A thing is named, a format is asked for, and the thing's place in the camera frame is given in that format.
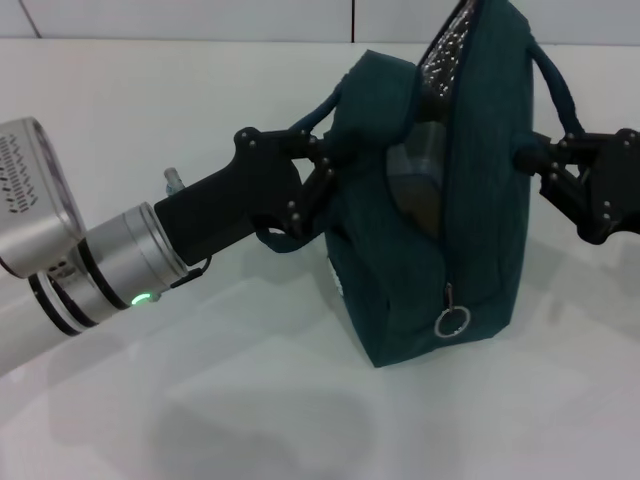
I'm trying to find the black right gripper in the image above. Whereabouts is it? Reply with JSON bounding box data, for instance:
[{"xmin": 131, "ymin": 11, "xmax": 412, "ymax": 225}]
[{"xmin": 514, "ymin": 128, "xmax": 640, "ymax": 246}]

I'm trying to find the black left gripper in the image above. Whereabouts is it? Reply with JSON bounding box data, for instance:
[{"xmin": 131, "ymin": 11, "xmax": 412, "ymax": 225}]
[{"xmin": 153, "ymin": 127, "xmax": 347, "ymax": 266}]

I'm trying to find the teal fabric insulated bag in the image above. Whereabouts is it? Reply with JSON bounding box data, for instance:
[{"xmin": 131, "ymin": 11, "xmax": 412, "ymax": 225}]
[{"xmin": 254, "ymin": 0, "xmax": 584, "ymax": 370}]

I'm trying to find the clear blue-rimmed food container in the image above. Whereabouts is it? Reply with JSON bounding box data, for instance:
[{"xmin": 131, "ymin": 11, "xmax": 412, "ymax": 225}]
[{"xmin": 387, "ymin": 122, "xmax": 446, "ymax": 226}]

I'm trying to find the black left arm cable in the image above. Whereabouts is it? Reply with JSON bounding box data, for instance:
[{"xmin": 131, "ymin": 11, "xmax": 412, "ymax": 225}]
[{"xmin": 162, "ymin": 167, "xmax": 214, "ymax": 290}]

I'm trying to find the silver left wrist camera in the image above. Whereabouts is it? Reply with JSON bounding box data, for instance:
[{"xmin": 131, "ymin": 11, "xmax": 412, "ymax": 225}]
[{"xmin": 0, "ymin": 116, "xmax": 87, "ymax": 279}]

